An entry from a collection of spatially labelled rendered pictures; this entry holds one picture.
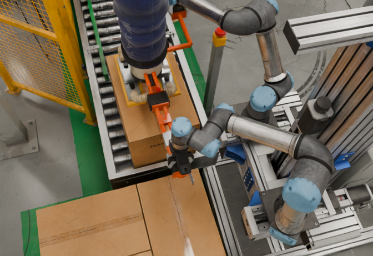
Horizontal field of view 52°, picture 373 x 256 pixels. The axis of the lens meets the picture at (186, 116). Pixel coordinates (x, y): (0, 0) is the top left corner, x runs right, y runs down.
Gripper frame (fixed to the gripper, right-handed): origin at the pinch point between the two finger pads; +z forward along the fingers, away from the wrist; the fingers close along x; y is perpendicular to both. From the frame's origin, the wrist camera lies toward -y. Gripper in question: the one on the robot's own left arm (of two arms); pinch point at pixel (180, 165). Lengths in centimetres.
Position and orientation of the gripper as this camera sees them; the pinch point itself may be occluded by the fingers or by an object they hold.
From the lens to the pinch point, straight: 171.1
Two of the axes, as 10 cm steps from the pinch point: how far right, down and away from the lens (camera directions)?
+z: -0.4, 4.9, 8.7
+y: -2.8, -8.4, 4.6
